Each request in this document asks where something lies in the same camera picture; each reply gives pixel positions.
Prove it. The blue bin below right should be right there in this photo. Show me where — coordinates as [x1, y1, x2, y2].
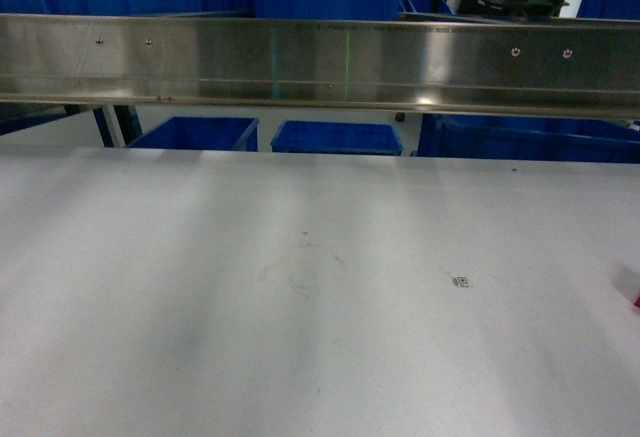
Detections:
[413, 114, 639, 164]

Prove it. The stainless steel shelf beam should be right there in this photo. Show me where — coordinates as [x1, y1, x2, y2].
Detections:
[1, 14, 639, 120]

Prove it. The blue bin below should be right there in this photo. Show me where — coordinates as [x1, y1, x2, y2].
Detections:
[413, 114, 639, 164]
[270, 120, 403, 156]
[128, 116, 259, 152]

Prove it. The blue bin below left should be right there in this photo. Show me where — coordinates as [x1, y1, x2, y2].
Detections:
[128, 116, 259, 152]

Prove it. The blue bin below centre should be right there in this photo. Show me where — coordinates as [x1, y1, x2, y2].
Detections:
[270, 120, 403, 156]

